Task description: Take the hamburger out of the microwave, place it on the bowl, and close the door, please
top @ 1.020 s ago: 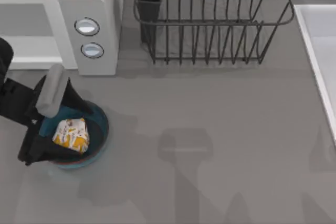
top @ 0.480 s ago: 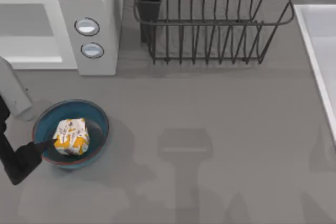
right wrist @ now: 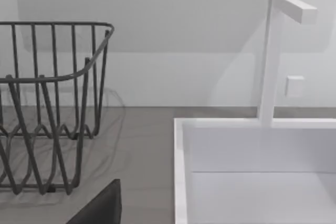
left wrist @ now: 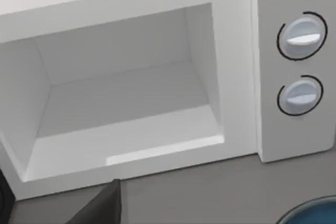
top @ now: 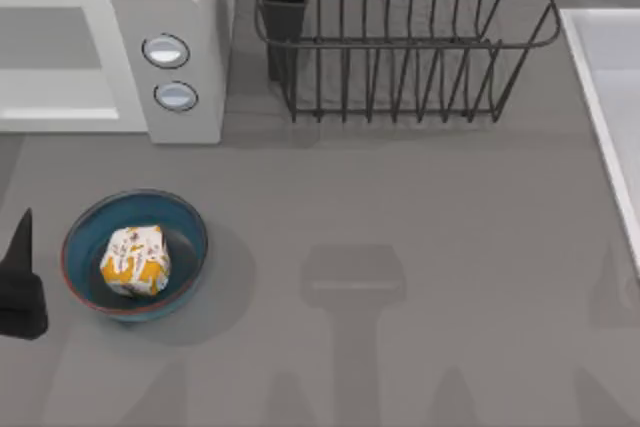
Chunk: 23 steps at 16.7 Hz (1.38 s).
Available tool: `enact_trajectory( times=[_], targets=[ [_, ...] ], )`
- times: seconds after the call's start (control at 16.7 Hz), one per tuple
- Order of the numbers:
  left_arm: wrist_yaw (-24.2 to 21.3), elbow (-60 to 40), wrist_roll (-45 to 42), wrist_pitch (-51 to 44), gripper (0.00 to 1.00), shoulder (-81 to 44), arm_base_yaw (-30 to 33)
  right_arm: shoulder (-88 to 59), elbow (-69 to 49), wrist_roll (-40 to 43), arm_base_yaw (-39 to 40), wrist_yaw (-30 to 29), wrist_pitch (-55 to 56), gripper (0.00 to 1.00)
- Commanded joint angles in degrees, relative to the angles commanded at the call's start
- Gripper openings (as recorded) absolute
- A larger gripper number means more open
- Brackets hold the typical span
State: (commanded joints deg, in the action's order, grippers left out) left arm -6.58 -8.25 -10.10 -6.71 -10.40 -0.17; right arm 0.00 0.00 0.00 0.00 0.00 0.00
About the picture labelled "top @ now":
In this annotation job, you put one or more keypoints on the yellow and white carton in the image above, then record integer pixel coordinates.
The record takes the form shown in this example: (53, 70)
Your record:
(135, 259)

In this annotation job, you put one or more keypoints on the microwave door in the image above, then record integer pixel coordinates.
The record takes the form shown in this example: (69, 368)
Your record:
(60, 62)

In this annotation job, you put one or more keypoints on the round microwave knob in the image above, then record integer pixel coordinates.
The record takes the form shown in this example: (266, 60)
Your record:
(165, 50)
(175, 95)

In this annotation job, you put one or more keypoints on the blue bowl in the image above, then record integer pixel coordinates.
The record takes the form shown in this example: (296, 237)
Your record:
(85, 227)

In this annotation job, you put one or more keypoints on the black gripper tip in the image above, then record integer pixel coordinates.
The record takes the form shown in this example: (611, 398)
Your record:
(21, 292)

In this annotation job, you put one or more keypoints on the pale microwave oven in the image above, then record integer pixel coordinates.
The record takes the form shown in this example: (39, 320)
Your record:
(200, 47)

